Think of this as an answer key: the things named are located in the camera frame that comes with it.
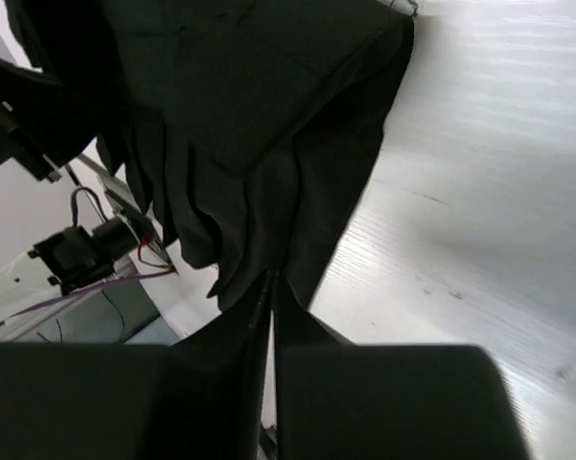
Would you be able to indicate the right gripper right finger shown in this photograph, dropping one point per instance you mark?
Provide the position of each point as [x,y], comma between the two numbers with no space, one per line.
[339,400]

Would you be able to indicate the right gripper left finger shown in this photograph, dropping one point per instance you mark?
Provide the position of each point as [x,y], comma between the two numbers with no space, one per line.
[200,398]

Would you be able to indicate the black pleated skirt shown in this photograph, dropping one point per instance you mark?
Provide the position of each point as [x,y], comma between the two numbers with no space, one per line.
[249,128]

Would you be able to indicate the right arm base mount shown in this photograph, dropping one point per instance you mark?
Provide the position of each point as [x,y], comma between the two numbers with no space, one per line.
[77,258]

